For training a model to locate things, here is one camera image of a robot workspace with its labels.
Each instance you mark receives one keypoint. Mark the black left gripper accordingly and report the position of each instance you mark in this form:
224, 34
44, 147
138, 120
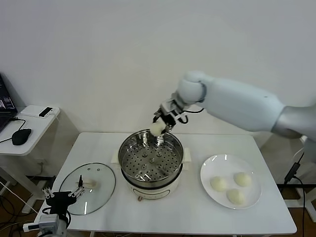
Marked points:
59, 201

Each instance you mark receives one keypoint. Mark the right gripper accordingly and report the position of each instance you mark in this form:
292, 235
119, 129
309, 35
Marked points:
172, 109

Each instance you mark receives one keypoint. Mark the white steamed baozi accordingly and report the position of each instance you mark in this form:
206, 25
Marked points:
158, 128
236, 196
218, 184
242, 179

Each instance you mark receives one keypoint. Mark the round glass pot lid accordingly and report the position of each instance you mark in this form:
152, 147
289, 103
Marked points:
98, 197

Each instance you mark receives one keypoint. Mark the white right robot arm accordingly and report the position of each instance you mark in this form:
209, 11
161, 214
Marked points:
234, 103

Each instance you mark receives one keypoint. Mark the stainless steel steamer basket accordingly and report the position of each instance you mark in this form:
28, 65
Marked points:
148, 160

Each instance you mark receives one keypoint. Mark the white side table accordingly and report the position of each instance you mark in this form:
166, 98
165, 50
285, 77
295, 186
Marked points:
37, 133

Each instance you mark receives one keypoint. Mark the black computer mouse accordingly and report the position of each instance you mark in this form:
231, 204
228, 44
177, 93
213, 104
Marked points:
21, 136

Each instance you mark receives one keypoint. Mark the white electric cooker base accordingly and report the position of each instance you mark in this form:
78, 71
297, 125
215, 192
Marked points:
155, 191

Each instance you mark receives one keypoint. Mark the small black white device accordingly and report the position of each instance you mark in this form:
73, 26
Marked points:
46, 111

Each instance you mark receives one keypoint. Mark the flat white box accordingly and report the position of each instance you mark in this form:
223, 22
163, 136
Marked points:
30, 110

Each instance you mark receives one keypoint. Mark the round white plate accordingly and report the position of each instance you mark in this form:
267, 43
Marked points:
222, 200

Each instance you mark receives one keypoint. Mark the black laptop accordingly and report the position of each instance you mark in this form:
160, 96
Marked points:
5, 106

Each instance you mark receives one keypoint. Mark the white shelf table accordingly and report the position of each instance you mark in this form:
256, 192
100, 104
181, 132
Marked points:
309, 172

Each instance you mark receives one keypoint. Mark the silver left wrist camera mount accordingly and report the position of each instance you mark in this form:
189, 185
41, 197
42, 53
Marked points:
48, 222

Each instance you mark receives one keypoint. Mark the white wall socket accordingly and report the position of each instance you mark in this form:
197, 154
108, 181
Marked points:
42, 163

